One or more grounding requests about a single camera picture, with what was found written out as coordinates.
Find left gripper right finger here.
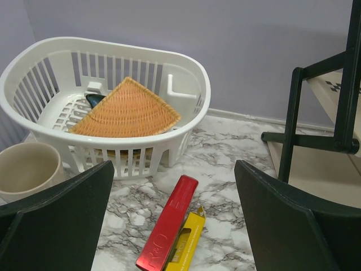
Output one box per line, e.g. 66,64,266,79
234,160,360,270

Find yellow toothpaste box upper left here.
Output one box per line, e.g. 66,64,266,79
165,206,206,271

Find beige ceramic mug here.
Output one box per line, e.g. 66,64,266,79
1,142,66,203

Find orange woven fan mat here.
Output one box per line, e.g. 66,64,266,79
69,77,181,138

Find black three-tier shelf rack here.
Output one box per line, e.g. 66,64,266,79
261,0,361,195

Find white plastic basket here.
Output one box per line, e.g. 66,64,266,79
1,37,211,180

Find red toothpaste box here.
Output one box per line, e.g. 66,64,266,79
135,175,199,270

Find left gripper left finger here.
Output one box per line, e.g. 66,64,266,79
1,161,115,270

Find black item in basket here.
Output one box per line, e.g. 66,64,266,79
85,94,105,108

